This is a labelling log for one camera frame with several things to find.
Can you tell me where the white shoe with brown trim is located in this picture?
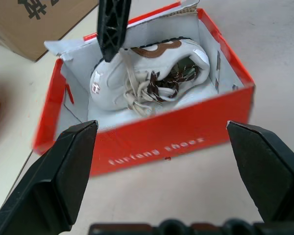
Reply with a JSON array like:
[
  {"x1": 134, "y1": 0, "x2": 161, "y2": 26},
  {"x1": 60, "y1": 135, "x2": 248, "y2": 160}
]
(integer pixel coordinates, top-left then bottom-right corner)
[{"x1": 90, "y1": 36, "x2": 211, "y2": 116}]

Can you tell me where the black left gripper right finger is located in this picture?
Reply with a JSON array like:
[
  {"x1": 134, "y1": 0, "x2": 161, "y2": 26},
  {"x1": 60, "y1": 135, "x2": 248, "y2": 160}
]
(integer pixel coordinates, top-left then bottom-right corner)
[{"x1": 226, "y1": 120, "x2": 294, "y2": 224}]

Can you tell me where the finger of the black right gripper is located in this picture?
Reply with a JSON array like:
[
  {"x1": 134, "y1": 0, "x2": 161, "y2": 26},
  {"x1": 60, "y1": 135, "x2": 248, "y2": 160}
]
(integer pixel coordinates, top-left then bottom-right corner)
[{"x1": 96, "y1": 0, "x2": 133, "y2": 63}]

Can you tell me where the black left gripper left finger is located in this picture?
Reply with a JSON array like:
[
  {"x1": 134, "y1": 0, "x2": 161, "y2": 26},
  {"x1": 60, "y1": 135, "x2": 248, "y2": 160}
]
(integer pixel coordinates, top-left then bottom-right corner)
[{"x1": 0, "y1": 119, "x2": 99, "y2": 235}]

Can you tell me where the red shoebox with white lettering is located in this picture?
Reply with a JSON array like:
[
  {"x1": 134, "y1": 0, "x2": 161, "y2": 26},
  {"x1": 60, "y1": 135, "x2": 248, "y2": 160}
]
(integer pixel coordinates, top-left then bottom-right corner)
[{"x1": 33, "y1": 0, "x2": 256, "y2": 177}]

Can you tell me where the brown cardboard box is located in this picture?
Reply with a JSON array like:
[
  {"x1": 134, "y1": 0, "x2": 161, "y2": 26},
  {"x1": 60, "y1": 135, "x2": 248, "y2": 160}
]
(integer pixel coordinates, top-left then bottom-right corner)
[{"x1": 0, "y1": 0, "x2": 100, "y2": 62}]

